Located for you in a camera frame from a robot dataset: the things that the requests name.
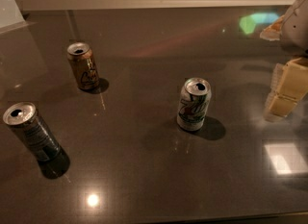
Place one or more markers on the dark silver tall can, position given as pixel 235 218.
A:
pixel 24 120

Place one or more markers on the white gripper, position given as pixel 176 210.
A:
pixel 296 26

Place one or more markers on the white green 7up can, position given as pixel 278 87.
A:
pixel 193 105

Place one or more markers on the gold brown soda can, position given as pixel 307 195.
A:
pixel 81 60

